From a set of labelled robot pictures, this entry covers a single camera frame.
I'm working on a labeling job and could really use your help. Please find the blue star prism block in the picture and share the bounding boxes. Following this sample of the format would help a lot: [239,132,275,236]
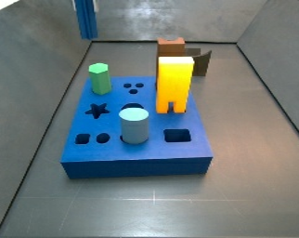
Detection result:
[74,0,97,40]

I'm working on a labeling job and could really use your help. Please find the blue foam shape board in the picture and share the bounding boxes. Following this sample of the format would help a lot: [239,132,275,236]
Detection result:
[61,76,213,179]

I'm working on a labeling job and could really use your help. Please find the light blue cylinder block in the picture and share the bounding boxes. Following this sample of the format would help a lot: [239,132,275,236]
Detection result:
[118,108,149,144]

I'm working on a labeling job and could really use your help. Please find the green hexagonal prism block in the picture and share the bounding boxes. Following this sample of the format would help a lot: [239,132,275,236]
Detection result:
[89,63,112,95]

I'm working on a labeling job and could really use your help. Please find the yellow arch block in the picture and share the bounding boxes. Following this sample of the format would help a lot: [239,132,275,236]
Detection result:
[156,57,195,113]

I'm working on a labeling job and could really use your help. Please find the brown notched block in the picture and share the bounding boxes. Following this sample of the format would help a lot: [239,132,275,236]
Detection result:
[156,36,187,78]

